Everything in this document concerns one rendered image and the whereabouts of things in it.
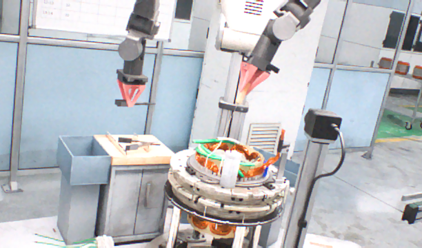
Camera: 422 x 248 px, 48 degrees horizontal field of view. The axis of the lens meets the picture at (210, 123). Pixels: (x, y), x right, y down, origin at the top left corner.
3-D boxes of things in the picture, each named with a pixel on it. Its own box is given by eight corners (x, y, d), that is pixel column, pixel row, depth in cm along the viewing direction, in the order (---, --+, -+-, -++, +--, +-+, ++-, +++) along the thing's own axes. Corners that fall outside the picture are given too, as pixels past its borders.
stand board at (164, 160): (112, 165, 132) (112, 157, 131) (92, 142, 147) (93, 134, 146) (176, 163, 142) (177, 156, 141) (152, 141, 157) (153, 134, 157)
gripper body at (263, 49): (277, 76, 123) (291, 50, 123) (246, 57, 119) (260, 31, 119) (266, 72, 129) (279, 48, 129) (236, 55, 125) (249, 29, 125)
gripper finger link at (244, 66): (259, 102, 123) (276, 69, 123) (237, 89, 120) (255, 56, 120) (249, 97, 129) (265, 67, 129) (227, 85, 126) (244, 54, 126)
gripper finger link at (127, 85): (121, 109, 139) (125, 77, 136) (114, 102, 144) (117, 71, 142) (143, 109, 142) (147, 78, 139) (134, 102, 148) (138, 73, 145)
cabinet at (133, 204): (101, 248, 139) (112, 165, 132) (85, 218, 154) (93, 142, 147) (162, 240, 149) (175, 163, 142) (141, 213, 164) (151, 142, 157)
